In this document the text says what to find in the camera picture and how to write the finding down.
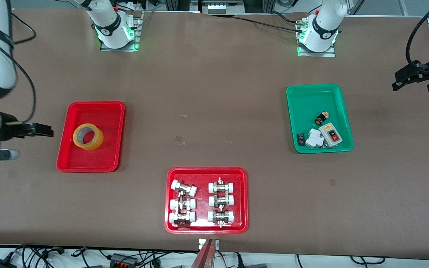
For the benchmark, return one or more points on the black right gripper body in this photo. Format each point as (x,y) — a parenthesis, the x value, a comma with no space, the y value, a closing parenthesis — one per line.
(9,129)

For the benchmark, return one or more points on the yellow packing tape roll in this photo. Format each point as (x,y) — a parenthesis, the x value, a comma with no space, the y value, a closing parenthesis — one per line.
(78,140)

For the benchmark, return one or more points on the empty-bottomed red plastic tray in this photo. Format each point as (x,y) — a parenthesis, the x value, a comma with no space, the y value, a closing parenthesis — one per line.
(95,111)

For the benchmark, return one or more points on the green plastic tray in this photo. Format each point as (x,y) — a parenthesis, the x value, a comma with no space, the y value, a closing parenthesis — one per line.
(318,104)

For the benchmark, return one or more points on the red tray holding fittings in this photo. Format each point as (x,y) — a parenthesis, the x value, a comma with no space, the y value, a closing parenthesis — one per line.
(202,197)

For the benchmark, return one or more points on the black push button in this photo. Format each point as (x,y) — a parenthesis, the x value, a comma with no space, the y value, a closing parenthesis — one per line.
(320,119)

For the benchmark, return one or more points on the white circuit breaker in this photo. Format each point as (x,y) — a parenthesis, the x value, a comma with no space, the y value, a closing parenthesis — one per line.
(314,139)

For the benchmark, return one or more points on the black power adapter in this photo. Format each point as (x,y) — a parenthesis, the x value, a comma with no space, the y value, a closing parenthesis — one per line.
(0,263)

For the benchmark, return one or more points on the dark power strip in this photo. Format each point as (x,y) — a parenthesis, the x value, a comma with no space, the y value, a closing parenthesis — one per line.
(123,259)

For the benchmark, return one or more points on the white-capped metal pipe fitting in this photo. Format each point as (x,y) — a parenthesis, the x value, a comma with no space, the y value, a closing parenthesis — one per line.
(182,204)
(183,188)
(221,217)
(181,217)
(221,201)
(221,187)

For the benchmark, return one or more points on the grey electrical terminal block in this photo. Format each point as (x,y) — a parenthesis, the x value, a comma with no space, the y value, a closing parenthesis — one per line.
(222,7)

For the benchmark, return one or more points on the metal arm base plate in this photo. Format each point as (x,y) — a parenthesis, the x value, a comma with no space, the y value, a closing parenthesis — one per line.
(330,54)
(137,33)

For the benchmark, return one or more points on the grey on-off switch box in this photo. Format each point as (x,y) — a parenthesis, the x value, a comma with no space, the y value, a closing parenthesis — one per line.
(330,134)

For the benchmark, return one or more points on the small metal bracket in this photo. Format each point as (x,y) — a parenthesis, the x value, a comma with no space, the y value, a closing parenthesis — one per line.
(200,243)

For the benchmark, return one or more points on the red-sided aluminium profile post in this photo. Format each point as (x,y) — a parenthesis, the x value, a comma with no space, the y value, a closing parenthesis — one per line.
(204,257)

